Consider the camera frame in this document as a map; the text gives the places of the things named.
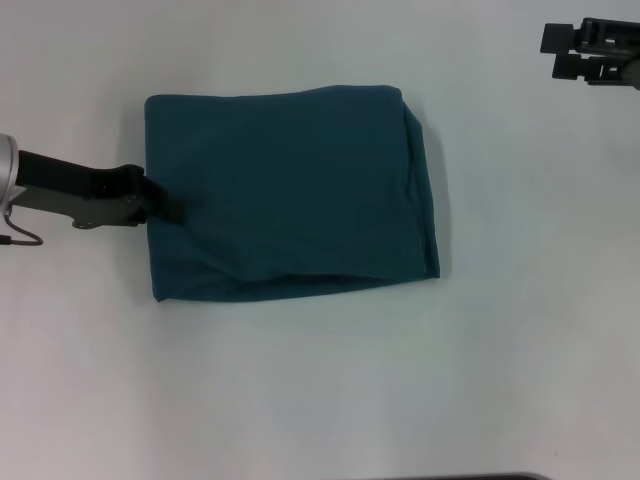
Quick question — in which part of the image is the teal t-shirt with FREE print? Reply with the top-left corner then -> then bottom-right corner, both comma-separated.
143,83 -> 442,304

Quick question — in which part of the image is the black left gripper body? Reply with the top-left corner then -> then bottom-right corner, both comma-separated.
13,149 -> 151,231

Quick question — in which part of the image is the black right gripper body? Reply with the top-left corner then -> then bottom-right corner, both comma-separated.
574,16 -> 640,92

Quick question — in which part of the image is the dark robot torso edge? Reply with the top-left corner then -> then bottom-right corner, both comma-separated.
429,472 -> 547,480

